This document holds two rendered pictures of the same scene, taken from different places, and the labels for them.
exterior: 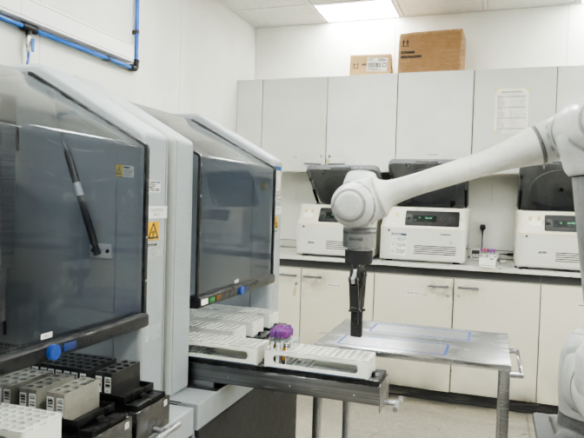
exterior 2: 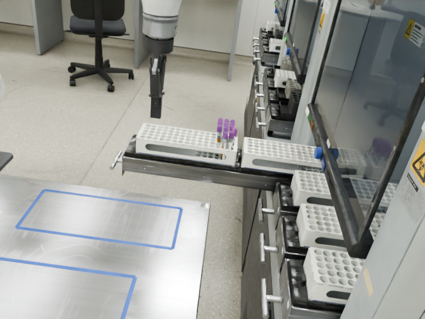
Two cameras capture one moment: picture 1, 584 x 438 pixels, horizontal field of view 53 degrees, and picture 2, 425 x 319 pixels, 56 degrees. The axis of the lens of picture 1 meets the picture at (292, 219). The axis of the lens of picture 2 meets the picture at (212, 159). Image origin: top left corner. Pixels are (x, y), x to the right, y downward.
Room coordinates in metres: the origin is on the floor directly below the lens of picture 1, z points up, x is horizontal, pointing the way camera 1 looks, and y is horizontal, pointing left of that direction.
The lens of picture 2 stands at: (2.63, -0.36, 1.44)
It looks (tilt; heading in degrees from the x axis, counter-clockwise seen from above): 31 degrees down; 161
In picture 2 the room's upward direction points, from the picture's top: 8 degrees clockwise
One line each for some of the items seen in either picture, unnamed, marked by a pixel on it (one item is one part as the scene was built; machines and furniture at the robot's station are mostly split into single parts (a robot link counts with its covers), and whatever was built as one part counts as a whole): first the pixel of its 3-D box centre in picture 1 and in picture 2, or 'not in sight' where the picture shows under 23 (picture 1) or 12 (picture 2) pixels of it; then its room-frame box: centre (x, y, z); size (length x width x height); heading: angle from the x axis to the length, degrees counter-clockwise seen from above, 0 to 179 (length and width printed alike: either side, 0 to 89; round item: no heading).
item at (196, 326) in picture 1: (199, 333); (347, 196); (1.90, 0.29, 0.83); 0.30 x 0.10 x 0.06; 71
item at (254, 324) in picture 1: (220, 324); (361, 234); (2.04, 0.24, 0.83); 0.30 x 0.10 x 0.06; 71
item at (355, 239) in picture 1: (359, 239); (160, 25); (1.57, -0.18, 1.18); 0.09 x 0.09 x 0.06
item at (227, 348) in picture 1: (216, 348); (290, 160); (1.71, 0.21, 0.83); 0.30 x 0.10 x 0.06; 71
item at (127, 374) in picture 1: (122, 379); (293, 104); (1.34, 0.38, 0.85); 0.12 x 0.02 x 0.06; 161
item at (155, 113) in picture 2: not in sight; (155, 106); (1.57, -0.18, 0.95); 0.03 x 0.01 x 0.07; 71
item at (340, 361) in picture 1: (319, 361); (187, 145); (1.60, -0.09, 0.83); 0.30 x 0.10 x 0.06; 71
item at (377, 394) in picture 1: (273, 374); (229, 166); (1.65, 0.04, 0.78); 0.73 x 0.14 x 0.09; 71
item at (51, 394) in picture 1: (69, 398); (295, 90); (1.21, 0.46, 0.85); 0.12 x 0.02 x 0.06; 161
